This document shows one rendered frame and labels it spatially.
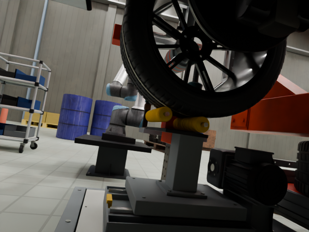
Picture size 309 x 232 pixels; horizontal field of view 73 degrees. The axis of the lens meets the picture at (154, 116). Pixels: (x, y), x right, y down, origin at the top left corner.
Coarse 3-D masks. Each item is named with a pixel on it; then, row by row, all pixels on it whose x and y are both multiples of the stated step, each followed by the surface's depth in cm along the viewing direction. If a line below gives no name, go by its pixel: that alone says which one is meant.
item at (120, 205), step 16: (112, 192) 86; (112, 208) 67; (128, 208) 69; (112, 224) 59; (128, 224) 60; (144, 224) 62; (160, 224) 68; (176, 224) 69; (192, 224) 71; (208, 224) 72; (224, 224) 73; (240, 224) 75
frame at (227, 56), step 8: (184, 0) 102; (160, 8) 99; (168, 8) 105; (184, 8) 106; (224, 56) 112; (232, 56) 107; (224, 64) 111; (232, 64) 107; (224, 80) 108; (216, 88) 104
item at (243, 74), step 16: (160, 0) 89; (176, 0) 94; (176, 32) 93; (192, 32) 92; (160, 48) 91; (176, 48) 93; (208, 48) 93; (224, 48) 99; (176, 64) 93; (240, 64) 97; (256, 64) 85; (176, 80) 72; (208, 80) 96; (240, 80) 88
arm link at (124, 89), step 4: (128, 84) 152; (132, 84) 151; (124, 88) 152; (128, 88) 151; (132, 88) 151; (124, 92) 151; (128, 92) 151; (132, 92) 151; (136, 92) 152; (124, 96) 152; (128, 96) 150; (132, 96) 151; (136, 96) 153; (128, 100) 155; (132, 100) 153
